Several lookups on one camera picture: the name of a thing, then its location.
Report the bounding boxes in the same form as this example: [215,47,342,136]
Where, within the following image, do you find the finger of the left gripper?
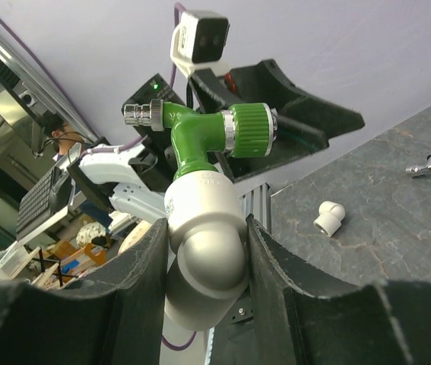
[218,59,365,182]
[192,70,244,114]

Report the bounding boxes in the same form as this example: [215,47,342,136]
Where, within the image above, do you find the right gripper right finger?
[247,217,431,364]

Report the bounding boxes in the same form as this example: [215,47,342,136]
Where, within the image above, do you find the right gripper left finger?
[0,219,168,364]

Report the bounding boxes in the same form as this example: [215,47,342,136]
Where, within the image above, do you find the green water faucet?
[122,99,277,179]

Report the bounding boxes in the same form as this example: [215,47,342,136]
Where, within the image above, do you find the white elbow fitting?
[164,170,249,331]

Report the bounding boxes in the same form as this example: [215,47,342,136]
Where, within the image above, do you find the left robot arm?
[68,59,365,221]

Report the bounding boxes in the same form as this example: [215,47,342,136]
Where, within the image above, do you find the white elbow fitting left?
[313,201,346,237]

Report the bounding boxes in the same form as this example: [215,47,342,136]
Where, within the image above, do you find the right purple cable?
[160,329,199,353]

